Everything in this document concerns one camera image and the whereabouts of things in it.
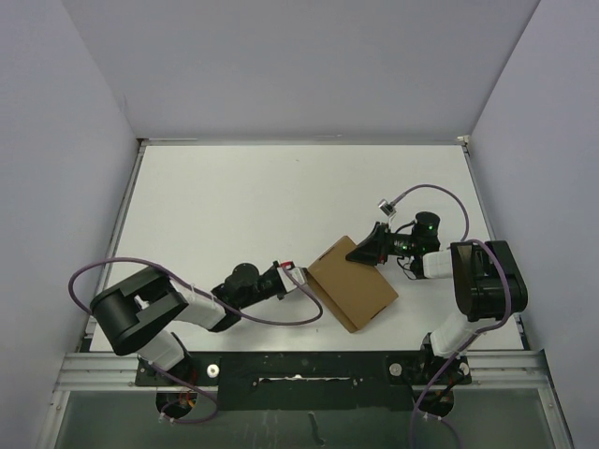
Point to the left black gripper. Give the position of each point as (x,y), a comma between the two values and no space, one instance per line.
(274,268)

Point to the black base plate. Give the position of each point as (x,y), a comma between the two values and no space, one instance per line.
(325,381)

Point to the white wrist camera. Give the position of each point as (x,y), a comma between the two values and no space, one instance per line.
(291,275)
(387,208)

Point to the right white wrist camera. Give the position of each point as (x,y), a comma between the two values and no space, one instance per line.
(387,208)

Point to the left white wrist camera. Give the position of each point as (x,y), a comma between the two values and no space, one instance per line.
(291,275)

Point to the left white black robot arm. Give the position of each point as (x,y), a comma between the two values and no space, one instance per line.
(134,313)

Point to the brown cardboard box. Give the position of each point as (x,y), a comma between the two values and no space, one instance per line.
(355,294)

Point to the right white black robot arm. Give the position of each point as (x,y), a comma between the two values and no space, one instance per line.
(488,286)

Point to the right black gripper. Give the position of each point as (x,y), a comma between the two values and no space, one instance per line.
(372,250)

